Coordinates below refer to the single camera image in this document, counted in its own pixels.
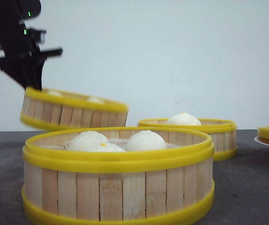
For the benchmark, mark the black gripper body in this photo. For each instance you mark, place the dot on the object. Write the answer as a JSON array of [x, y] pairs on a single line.
[[22, 55]]

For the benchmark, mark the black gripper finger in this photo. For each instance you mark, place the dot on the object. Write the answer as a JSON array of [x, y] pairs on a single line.
[[17, 75], [34, 76]]

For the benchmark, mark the bamboo steamer basket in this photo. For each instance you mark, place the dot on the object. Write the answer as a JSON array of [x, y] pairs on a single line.
[[174, 186], [70, 111], [223, 133]]

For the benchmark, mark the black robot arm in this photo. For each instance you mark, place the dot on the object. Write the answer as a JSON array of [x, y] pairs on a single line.
[[15, 12]]

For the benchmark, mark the white bun front left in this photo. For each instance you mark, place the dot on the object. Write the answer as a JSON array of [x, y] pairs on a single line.
[[85, 140]]

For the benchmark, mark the white bun yellow dot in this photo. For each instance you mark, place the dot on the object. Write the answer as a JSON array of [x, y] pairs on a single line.
[[104, 147]]

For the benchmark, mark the white bun front right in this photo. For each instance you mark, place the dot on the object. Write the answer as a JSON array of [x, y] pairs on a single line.
[[145, 140]]

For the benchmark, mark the white bun right basket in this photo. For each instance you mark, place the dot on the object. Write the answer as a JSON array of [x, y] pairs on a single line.
[[183, 119]]

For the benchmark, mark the white plate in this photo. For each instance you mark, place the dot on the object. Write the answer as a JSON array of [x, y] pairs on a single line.
[[257, 139]]

